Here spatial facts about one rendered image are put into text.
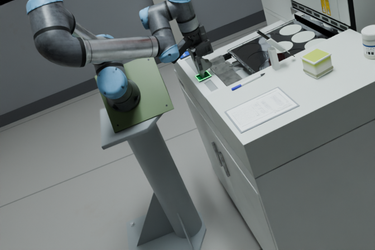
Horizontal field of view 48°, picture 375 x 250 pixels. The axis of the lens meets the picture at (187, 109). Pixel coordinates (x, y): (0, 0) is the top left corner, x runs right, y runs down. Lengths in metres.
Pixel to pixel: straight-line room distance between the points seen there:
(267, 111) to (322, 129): 0.18
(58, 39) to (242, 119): 0.63
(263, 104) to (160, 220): 1.16
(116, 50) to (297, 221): 0.87
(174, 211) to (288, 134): 1.04
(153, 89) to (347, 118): 0.85
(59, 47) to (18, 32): 2.81
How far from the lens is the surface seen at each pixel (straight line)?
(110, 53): 1.41
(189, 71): 1.80
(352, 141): 1.53
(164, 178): 2.09
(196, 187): 2.66
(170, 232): 2.46
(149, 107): 1.87
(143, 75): 1.91
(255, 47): 1.95
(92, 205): 2.94
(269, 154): 1.36
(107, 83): 1.69
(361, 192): 1.70
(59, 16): 1.40
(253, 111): 1.41
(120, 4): 4.03
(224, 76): 1.84
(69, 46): 1.36
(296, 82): 1.51
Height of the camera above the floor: 1.78
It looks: 32 degrees down
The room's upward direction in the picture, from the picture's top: 22 degrees counter-clockwise
